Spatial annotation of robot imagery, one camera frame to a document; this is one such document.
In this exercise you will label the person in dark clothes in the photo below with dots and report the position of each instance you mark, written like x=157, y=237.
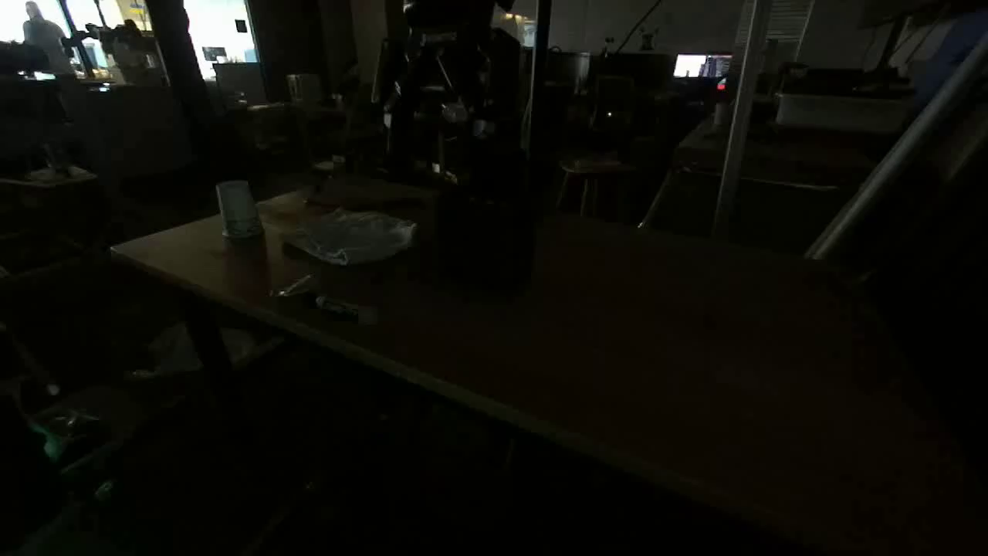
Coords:
x=43, y=37

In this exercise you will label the white cup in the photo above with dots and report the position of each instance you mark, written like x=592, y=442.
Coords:
x=238, y=210

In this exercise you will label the white terry cloth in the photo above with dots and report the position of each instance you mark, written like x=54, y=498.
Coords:
x=353, y=237

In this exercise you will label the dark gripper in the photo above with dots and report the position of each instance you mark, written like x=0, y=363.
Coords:
x=478, y=140

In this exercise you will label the Franka robot arm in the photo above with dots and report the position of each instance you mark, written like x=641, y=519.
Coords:
x=442, y=64

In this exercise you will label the slanted metal rail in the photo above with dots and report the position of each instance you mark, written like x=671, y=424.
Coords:
x=892, y=154

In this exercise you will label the lit monitor screen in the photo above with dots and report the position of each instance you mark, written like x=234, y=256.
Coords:
x=701, y=67

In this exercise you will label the white storage box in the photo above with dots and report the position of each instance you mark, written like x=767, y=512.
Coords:
x=838, y=110

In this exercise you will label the white upright pole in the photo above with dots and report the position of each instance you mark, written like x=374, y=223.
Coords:
x=743, y=112

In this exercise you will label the black open box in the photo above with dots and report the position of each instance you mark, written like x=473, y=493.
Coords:
x=490, y=249

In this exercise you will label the round wooden stool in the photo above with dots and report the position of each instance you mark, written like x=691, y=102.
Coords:
x=595, y=176

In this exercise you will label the white marker pen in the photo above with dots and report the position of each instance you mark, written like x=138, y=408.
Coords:
x=348, y=307

